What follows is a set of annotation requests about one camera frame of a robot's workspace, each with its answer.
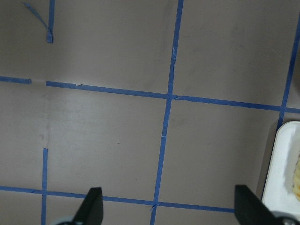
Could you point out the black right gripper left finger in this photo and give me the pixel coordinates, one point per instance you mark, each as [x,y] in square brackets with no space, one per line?
[91,211]

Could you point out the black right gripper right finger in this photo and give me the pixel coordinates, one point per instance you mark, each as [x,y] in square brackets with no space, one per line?
[249,210]

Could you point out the yellow twisted bread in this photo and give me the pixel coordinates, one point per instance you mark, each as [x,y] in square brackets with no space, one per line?
[296,180]

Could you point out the white rectangular tray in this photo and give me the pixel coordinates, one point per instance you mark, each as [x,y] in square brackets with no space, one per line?
[278,192]

